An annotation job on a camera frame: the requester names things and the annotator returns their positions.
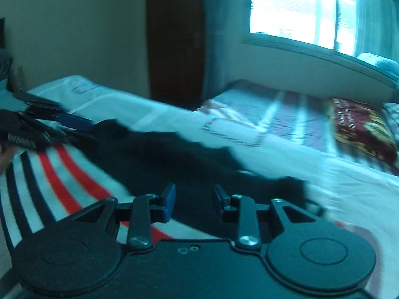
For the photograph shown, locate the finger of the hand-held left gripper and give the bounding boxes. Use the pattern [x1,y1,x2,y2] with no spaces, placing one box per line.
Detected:
[14,92,96,131]
[47,128,98,148]

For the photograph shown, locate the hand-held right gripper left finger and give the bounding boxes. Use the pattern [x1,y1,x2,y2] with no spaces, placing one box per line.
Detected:
[73,183,177,251]

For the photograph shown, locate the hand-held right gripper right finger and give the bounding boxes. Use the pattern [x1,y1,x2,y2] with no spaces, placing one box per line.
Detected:
[213,184,315,251]

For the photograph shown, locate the striped knit sweater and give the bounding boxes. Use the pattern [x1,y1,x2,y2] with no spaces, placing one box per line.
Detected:
[0,118,379,256]

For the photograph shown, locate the person's left hand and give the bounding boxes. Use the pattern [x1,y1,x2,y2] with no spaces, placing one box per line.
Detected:
[0,146,17,175]

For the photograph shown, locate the striped pink bedsheet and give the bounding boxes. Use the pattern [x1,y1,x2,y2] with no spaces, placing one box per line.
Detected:
[195,81,340,156]

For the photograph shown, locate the bed with patterned sheet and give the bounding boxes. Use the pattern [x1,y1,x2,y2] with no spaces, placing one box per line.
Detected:
[0,75,399,293]

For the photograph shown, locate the dark wooden door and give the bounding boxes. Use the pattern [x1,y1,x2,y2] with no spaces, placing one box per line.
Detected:
[146,0,206,108]

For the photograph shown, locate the red printed pillow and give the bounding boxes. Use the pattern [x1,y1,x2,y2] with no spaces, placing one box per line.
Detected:
[327,97,399,169]

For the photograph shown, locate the teal curtain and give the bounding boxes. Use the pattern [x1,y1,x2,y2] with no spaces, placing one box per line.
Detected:
[355,0,399,63]
[201,0,253,100]

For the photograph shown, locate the striped pillow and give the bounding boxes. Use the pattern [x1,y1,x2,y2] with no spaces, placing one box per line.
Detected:
[382,102,399,125]

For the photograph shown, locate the sliding glass window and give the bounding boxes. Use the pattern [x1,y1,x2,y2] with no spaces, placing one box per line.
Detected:
[240,0,399,91]

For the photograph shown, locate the folded blue blanket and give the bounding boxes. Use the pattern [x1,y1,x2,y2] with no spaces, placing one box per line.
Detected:
[357,52,399,75]

